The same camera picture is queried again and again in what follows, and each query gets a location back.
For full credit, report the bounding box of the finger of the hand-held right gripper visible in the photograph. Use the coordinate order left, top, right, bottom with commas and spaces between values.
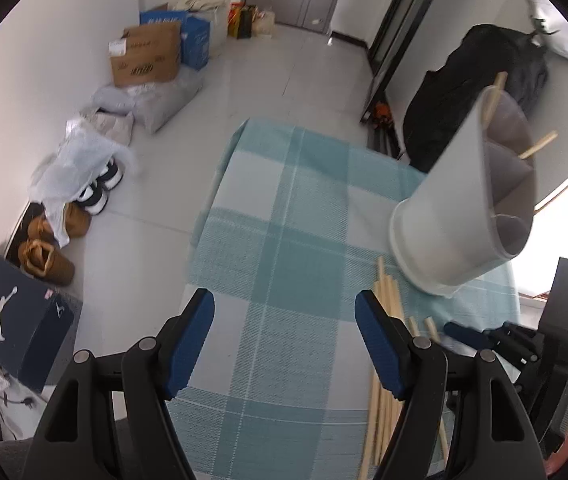
442, 321, 540, 368

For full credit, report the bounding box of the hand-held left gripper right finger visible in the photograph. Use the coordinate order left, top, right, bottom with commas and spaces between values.
355, 289, 547, 480

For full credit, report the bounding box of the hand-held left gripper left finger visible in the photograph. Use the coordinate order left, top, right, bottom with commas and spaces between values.
26, 287, 216, 480

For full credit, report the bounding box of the bunch of wooden chopsticks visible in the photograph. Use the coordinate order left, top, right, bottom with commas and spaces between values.
358, 256, 452, 480

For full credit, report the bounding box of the white divided utensil holder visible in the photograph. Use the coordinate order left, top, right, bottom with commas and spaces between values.
389, 85, 538, 297

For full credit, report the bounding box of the wooden chopstick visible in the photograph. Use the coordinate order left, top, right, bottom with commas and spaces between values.
481, 72, 508, 126
520, 131, 558, 160

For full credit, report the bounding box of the person's right hand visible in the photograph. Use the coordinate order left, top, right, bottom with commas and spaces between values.
546, 419, 568, 472

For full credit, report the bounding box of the teal plaid tablecloth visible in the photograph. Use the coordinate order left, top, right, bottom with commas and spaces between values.
166, 117, 522, 480

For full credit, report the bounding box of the brown boot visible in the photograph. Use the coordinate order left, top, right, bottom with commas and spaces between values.
26, 202, 92, 241
16, 237, 76, 287

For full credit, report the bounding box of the black and white sneaker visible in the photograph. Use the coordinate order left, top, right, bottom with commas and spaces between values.
76, 185, 111, 216
100, 161, 125, 192

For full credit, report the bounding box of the navy shoe box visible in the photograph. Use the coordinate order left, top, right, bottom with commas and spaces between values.
0, 256, 83, 393

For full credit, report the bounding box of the beige parcel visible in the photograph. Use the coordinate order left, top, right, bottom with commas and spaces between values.
84, 110, 135, 147

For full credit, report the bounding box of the orange and black tool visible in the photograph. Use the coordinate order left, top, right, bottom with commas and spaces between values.
371, 101, 395, 127

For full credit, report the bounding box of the black backpack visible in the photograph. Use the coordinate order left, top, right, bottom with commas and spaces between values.
403, 24, 549, 173

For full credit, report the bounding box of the grey plastic packet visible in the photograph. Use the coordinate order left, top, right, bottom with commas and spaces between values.
134, 70, 205, 135

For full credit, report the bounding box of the pale blue plastic bag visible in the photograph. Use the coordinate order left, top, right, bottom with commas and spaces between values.
91, 85, 137, 116

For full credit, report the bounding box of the brown cardboard box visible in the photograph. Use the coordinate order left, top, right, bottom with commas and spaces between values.
109, 21, 183, 88

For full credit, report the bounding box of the blue cardboard box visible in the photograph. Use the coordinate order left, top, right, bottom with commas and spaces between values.
140, 9, 212, 71

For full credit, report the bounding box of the black paper bag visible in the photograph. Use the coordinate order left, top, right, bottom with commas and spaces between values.
236, 6, 258, 40

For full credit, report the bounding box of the red and yellow bag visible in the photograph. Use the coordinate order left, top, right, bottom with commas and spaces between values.
229, 2, 245, 38

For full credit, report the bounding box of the beige paper bag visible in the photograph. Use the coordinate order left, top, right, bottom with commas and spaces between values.
256, 7, 277, 37

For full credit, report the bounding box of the cream tote bag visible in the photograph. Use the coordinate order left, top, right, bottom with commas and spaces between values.
174, 0, 229, 51

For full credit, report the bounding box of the black metal frame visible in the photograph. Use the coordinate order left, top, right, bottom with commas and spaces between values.
361, 0, 464, 126

